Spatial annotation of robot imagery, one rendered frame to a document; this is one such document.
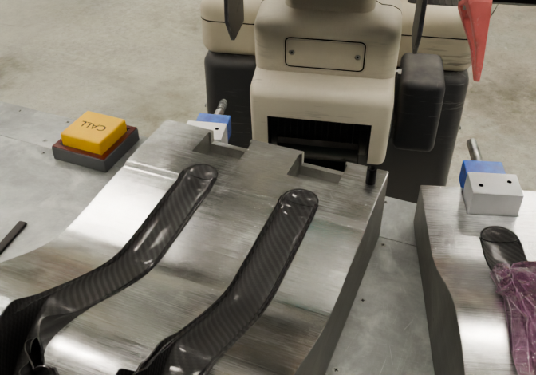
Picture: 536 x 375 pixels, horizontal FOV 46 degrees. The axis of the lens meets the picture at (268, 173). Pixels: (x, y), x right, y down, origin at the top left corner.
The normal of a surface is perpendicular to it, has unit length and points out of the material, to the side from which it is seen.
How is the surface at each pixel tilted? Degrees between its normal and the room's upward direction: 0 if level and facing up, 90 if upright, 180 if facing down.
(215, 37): 90
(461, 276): 28
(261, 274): 3
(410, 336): 0
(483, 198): 90
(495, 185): 0
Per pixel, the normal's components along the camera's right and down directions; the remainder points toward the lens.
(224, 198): 0.00, -0.78
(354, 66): -0.16, 0.71
